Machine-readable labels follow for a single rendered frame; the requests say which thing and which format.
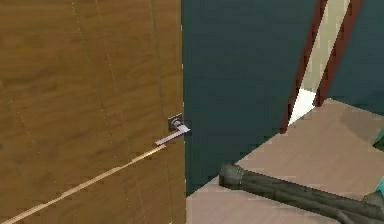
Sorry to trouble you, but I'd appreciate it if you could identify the brown wooden room door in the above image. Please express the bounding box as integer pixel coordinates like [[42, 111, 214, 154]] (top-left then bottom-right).
[[0, 0, 188, 224]]

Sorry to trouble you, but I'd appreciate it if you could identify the dark grey-green cylindrical object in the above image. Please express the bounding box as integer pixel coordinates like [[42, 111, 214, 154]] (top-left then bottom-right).
[[218, 162, 384, 224]]

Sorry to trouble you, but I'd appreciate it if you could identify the green object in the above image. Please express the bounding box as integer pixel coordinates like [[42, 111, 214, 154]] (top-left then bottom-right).
[[372, 130, 384, 153]]

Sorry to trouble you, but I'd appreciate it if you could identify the silver lever door handle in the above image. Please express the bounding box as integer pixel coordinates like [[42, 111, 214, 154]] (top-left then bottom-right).
[[154, 112, 192, 147]]

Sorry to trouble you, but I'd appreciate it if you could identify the red-brown door frame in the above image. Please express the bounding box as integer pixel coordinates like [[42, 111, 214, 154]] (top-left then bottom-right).
[[279, 0, 364, 135]]

